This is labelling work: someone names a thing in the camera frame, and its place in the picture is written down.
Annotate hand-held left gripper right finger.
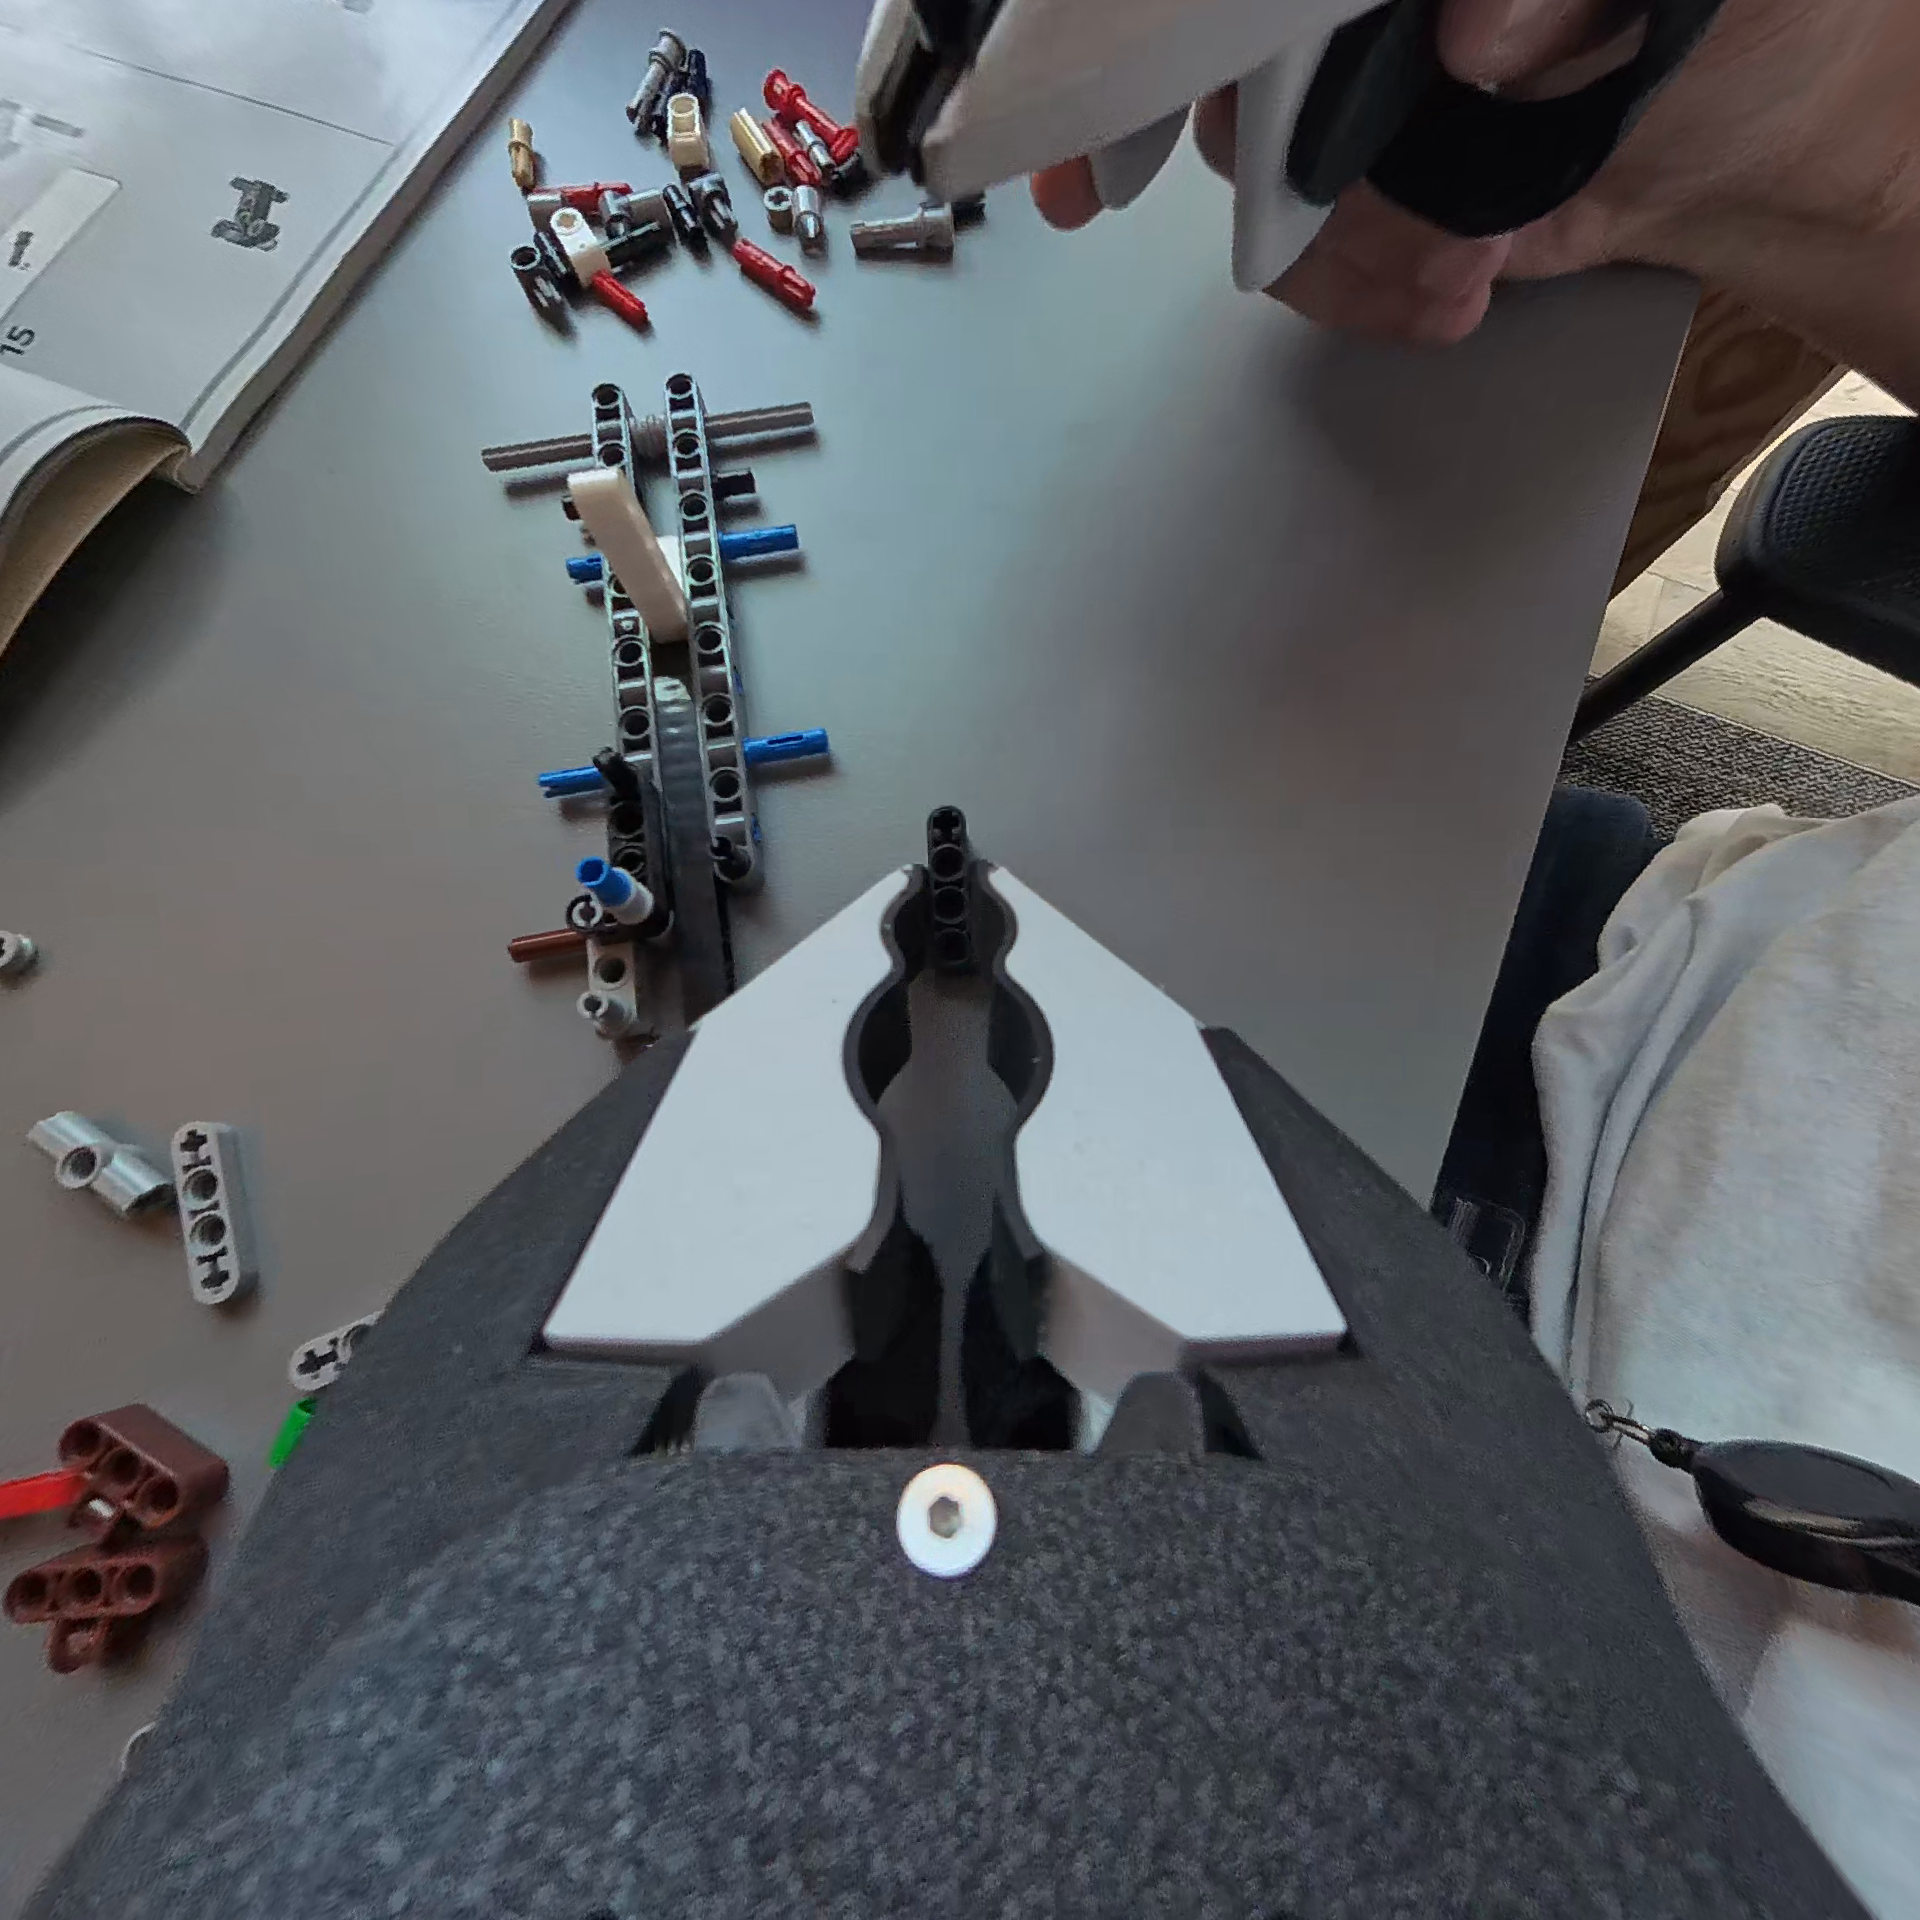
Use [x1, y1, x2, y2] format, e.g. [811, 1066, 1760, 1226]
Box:
[990, 869, 1350, 1365]

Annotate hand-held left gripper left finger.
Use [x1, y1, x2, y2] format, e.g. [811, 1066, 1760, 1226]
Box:
[543, 869, 923, 1365]

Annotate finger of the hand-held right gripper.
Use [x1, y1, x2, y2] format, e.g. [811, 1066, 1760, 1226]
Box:
[912, 0, 1402, 201]
[854, 0, 978, 180]

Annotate pile of small lego pins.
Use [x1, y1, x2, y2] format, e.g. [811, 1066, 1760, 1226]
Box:
[506, 26, 987, 328]

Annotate short black lego beam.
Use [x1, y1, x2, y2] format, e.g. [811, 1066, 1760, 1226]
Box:
[919, 808, 1003, 978]

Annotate white thin lego liftarm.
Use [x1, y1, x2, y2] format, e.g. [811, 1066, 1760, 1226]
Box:
[286, 1309, 384, 1393]

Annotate grey thin lego liftarm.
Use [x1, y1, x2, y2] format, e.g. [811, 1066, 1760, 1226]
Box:
[167, 1121, 261, 1300]

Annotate grey lego beam assembly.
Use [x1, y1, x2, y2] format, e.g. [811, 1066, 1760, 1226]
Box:
[482, 376, 836, 1049]

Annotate light grey lego connector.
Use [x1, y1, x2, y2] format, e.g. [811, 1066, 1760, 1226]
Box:
[25, 1110, 180, 1218]

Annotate brown lego liftarm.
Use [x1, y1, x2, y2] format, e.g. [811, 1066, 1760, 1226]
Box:
[5, 1535, 210, 1675]
[55, 1404, 233, 1535]

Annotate lego instruction booklet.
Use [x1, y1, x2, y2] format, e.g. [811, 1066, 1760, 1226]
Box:
[0, 0, 585, 655]

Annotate person's right hand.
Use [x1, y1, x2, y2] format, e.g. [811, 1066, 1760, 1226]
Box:
[1031, 0, 1920, 397]

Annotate clear badge holder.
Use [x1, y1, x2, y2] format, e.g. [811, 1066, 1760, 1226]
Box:
[1435, 1193, 1536, 1281]

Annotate person's dark pants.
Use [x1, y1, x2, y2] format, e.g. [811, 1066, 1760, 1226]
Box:
[1432, 787, 1668, 1309]

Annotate wooden side panel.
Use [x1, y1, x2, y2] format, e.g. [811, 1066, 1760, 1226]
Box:
[1614, 281, 1853, 593]

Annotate white shirt person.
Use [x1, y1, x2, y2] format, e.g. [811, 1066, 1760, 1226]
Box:
[1531, 794, 1920, 1920]

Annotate black office chair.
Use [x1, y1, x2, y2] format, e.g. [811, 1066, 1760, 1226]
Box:
[1572, 414, 1920, 741]

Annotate black badge reel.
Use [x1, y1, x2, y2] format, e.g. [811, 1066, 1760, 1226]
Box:
[1587, 1397, 1920, 1604]

